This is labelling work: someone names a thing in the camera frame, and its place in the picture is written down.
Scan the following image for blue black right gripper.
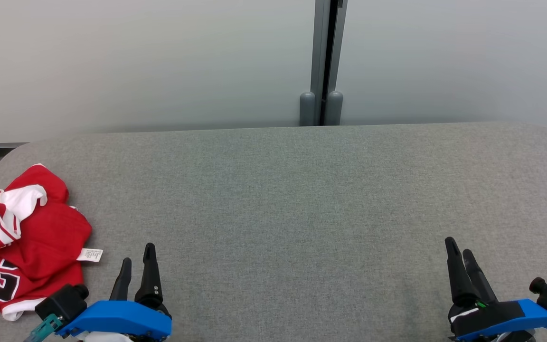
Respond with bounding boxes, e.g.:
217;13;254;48
445;237;547;342

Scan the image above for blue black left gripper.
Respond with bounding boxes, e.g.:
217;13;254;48
57;243;173;342

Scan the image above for red basketball jersey white sleeves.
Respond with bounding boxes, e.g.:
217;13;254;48
0;202;104;322

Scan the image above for black cable teal plug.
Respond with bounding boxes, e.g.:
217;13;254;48
23;313;63;342

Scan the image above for grey metal partition post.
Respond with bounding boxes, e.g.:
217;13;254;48
300;0;349;127

